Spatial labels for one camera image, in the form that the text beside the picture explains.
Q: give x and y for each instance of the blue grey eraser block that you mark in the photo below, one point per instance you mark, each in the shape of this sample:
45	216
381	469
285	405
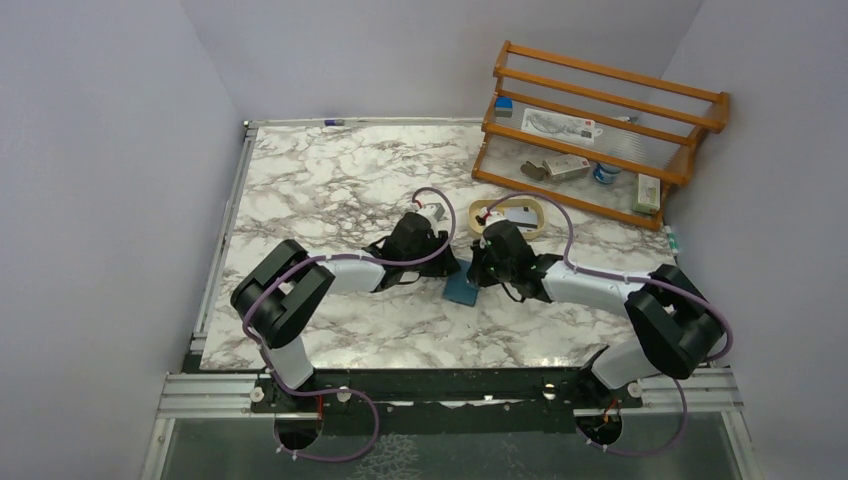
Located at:
503	107

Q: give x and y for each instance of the white printed flat package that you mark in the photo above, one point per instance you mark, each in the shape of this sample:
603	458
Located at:
560	127

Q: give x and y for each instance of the orange wooden shelf rack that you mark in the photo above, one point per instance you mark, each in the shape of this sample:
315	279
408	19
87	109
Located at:
598	138

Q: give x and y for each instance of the cream oval tray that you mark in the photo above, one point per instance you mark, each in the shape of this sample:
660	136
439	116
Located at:
484	214

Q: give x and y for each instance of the green white small box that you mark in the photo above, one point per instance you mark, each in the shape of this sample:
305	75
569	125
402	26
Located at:
647	195

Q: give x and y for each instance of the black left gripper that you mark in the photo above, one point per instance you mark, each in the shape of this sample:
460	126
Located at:
443	265

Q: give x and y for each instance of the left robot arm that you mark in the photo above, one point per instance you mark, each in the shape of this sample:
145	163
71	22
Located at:
279	296

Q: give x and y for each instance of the grey stapler box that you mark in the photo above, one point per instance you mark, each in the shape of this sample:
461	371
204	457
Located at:
565	167

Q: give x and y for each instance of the grey card upper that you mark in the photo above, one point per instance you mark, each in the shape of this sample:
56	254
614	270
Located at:
523	217

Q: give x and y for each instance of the aluminium frame rail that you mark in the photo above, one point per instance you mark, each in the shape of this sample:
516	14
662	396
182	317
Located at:
406	384

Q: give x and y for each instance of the olive tape dispenser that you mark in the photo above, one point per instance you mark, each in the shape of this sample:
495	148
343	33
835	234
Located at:
536	173

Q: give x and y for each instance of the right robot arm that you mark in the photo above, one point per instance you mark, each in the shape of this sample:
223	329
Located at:
675	329

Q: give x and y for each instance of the green white tube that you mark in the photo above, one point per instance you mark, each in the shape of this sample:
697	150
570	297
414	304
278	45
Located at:
672	240

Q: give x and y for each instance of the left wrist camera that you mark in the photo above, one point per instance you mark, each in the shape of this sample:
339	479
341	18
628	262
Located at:
434	212

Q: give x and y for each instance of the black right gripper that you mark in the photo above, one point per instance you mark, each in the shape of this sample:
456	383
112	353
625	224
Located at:
476	272

